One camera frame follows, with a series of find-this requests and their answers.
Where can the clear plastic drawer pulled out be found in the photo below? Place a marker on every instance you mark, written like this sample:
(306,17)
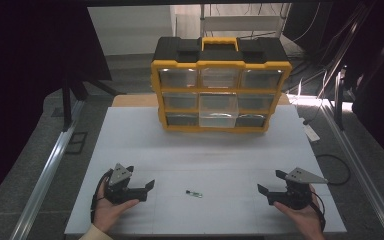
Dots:
(218,115)

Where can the wooden board under table top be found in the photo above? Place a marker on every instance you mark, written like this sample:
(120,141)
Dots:
(133,100)

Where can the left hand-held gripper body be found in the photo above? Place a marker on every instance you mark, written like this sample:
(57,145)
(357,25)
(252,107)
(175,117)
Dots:
(118,186)

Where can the person's right hand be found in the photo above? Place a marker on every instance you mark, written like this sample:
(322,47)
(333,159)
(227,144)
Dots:
(308,220)

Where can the aluminium frame rail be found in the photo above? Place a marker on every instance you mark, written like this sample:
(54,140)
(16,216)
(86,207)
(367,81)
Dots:
(46,176)
(356,166)

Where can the set of clear organizer drawers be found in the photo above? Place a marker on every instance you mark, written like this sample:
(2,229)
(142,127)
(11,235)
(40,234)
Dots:
(178,78)

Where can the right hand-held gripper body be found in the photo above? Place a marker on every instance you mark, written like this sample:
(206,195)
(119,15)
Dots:
(298,195)

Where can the black rectangular floor frame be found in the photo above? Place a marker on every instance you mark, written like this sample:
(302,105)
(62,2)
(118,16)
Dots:
(76,142)

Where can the black upright post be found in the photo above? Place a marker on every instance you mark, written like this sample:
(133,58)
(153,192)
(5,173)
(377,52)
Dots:
(339,100)

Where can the dark curtain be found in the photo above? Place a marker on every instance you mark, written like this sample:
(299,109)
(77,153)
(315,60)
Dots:
(380,83)
(23,66)

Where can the person's left hand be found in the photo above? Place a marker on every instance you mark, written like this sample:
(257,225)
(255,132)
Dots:
(108,213)

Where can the white metal rack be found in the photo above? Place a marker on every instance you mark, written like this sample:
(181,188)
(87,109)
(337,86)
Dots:
(243,23)

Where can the white tag with plug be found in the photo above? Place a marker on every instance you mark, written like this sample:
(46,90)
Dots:
(311,133)

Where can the yellow and black drawer organizer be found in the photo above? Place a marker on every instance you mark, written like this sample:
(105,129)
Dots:
(220,63)

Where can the black metal stand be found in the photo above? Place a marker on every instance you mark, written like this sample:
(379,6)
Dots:
(67,103)

